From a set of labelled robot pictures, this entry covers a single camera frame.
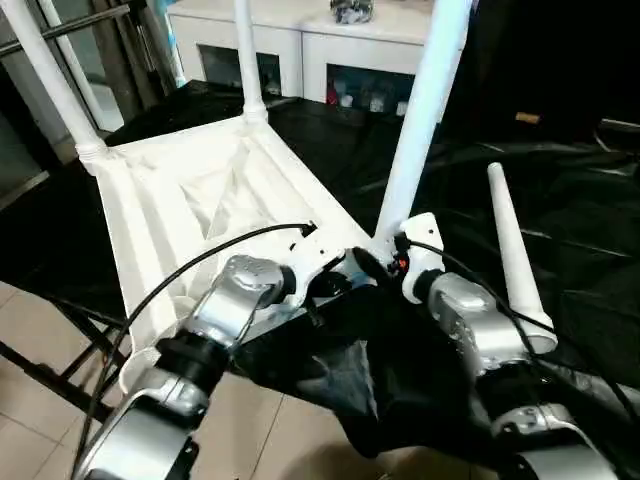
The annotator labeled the dark metal rod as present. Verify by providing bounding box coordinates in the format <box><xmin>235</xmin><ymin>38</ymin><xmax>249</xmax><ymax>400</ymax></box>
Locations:
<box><xmin>598</xmin><ymin>117</ymin><xmax>640</xmax><ymax>133</ymax></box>

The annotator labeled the black folding table frame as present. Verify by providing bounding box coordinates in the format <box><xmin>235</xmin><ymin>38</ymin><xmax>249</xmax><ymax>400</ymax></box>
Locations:
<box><xmin>0</xmin><ymin>293</ymin><xmax>132</xmax><ymax>422</ymax></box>

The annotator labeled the white plastic table top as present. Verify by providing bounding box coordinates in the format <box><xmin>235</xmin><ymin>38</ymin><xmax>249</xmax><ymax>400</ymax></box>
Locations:
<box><xmin>73</xmin><ymin>111</ymin><xmax>387</xmax><ymax>397</ymax></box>

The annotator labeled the white plastic table leg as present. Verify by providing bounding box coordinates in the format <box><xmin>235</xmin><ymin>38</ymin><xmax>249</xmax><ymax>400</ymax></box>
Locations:
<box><xmin>371</xmin><ymin>0</ymin><xmax>475</xmax><ymax>267</ymax></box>
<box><xmin>231</xmin><ymin>0</ymin><xmax>271</xmax><ymax>127</ymax></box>
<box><xmin>0</xmin><ymin>0</ymin><xmax>110</xmax><ymax>175</ymax></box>
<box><xmin>486</xmin><ymin>161</ymin><xmax>560</xmax><ymax>356</ymax></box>

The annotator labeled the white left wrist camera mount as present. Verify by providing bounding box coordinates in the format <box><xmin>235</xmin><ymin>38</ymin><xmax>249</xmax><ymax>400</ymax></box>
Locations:
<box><xmin>286</xmin><ymin>228</ymin><xmax>347</xmax><ymax>310</ymax></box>

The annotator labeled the clear bag of black parts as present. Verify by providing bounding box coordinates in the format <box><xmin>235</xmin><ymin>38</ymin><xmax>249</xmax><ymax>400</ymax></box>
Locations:
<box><xmin>328</xmin><ymin>0</ymin><xmax>377</xmax><ymax>26</ymax></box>

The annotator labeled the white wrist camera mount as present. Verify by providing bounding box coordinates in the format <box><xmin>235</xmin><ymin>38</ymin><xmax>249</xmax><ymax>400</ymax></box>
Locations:
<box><xmin>286</xmin><ymin>228</ymin><xmax>347</xmax><ymax>310</ymax></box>
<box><xmin>396</xmin><ymin>211</ymin><xmax>447</xmax><ymax>306</ymax></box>

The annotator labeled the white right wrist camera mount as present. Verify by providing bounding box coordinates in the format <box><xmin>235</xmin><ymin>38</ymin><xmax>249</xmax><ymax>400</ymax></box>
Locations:
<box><xmin>396</xmin><ymin>211</ymin><xmax>447</xmax><ymax>306</ymax></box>

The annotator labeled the black plastic mat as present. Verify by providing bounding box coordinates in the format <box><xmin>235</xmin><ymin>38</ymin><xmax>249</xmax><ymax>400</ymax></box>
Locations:
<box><xmin>0</xmin><ymin>78</ymin><xmax>640</xmax><ymax>461</ymax></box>

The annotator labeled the white cabinet with glass doors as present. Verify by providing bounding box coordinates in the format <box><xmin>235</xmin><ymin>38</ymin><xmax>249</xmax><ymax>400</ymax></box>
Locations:
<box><xmin>166</xmin><ymin>0</ymin><xmax>442</xmax><ymax>117</ymax></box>

